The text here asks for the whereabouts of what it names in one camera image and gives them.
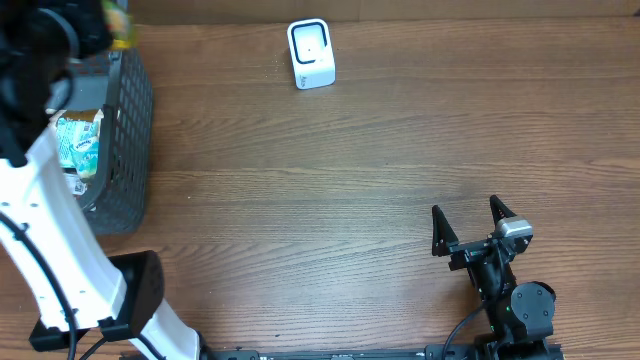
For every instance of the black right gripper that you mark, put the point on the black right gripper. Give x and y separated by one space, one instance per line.
475 251

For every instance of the yellow liquid bottle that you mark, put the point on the yellow liquid bottle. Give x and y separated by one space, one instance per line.
120 25

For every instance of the teal Kleenex tissue pack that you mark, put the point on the teal Kleenex tissue pack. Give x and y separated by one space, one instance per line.
85 157

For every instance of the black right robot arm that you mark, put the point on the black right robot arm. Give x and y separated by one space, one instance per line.
520 315

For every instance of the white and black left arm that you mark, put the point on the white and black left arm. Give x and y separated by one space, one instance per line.
57 57

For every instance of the white barcode scanner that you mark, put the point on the white barcode scanner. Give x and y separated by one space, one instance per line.
311 53

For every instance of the dark grey mesh basket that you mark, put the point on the dark grey mesh basket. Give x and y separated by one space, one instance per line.
118 84

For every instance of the brown snack packet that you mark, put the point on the brown snack packet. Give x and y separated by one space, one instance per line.
76 185

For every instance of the teal wrapped snack bar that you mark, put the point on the teal wrapped snack bar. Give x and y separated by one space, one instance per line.
71 132

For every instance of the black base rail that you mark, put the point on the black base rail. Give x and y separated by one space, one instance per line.
350 355

